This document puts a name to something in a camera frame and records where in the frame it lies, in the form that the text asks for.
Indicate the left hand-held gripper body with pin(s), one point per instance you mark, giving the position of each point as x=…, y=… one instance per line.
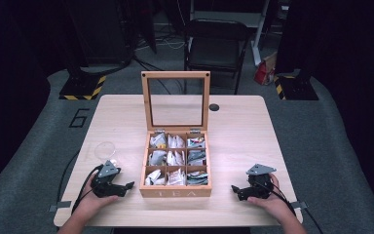
x=107, y=182

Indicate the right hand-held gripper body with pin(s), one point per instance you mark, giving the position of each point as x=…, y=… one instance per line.
x=259, y=183

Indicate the person's right hand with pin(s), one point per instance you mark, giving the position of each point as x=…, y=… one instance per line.
x=274, y=203

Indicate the person's left hand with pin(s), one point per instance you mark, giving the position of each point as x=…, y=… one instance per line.
x=92, y=201

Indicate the clear glass cup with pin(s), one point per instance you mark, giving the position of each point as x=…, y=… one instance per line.
x=104, y=151

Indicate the wooden tea box with lid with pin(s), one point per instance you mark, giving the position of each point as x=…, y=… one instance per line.
x=175, y=191

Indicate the group of tea bags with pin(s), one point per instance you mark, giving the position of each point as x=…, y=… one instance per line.
x=176, y=159

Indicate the black table grommet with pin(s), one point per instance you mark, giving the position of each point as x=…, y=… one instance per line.
x=214, y=107

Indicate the stand base with striped edge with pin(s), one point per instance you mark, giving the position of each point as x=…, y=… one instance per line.
x=295, y=89
x=82, y=87

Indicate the red bag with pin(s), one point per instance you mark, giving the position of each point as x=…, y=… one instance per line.
x=265, y=71

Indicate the black folding chair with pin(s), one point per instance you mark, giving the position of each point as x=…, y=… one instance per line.
x=216, y=48

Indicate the white desk leg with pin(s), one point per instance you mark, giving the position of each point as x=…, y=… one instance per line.
x=259, y=35

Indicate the grey table bracket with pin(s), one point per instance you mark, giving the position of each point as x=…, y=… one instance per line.
x=299, y=205
x=60, y=206

